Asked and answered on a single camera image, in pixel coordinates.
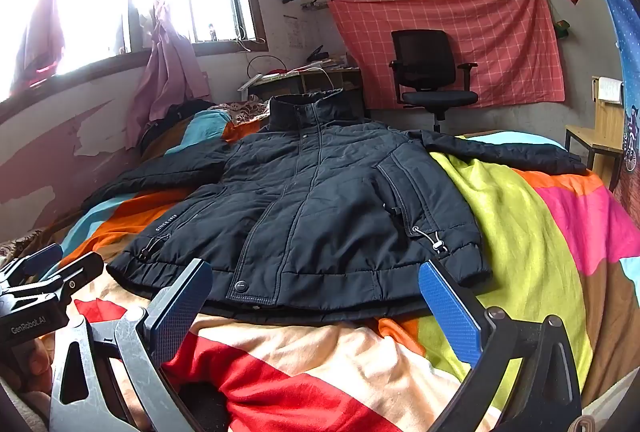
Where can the pink curtain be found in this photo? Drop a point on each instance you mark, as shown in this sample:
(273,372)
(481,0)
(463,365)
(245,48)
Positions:
(37,39)
(167,67)

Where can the patterned pillow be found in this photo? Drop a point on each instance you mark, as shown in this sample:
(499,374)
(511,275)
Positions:
(245,109)

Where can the small bottle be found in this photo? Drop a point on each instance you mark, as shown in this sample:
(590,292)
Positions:
(213,33)

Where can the person's left hand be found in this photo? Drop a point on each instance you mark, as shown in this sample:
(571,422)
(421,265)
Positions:
(37,366)

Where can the green wall ornament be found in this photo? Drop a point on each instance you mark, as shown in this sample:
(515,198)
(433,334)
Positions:
(562,29)

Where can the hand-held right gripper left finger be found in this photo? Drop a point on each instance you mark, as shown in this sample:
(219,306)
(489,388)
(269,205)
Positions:
(175,307)

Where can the white flat board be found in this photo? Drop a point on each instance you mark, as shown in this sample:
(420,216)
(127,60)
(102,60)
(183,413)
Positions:
(250,84)

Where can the dark navy padded jacket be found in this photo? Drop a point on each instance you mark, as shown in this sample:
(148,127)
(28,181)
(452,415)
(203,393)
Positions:
(325,212)

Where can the black office chair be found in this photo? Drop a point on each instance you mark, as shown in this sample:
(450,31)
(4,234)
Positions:
(422,57)

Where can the colourful patchwork blanket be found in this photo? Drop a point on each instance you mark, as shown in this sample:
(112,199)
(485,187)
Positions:
(500,222)

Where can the small wall shelf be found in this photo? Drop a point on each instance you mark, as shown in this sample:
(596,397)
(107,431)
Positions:
(314,5)

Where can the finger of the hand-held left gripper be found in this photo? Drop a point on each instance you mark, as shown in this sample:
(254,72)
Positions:
(80,271)
(37,260)

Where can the blue printed wall poster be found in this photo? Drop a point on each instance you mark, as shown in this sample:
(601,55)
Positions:
(627,37)

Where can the paper wall calendar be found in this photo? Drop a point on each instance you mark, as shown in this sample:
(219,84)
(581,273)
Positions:
(295,32)

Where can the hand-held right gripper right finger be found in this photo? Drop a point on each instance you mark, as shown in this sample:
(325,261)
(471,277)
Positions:
(450,307)

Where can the cluttered wooden desk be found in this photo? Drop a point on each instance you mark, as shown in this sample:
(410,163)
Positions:
(320,82)

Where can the pile of books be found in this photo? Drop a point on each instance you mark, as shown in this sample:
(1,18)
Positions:
(325,59)

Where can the pink checked wall cloth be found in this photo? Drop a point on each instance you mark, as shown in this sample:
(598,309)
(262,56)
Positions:
(500,37)

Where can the dark clothes pile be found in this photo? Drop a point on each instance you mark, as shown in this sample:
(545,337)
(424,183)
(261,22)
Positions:
(170,117)

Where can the wooden chair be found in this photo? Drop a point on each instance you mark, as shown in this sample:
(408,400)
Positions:
(607,122)

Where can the white paper sheet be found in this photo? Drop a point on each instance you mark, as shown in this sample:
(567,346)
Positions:
(610,89)

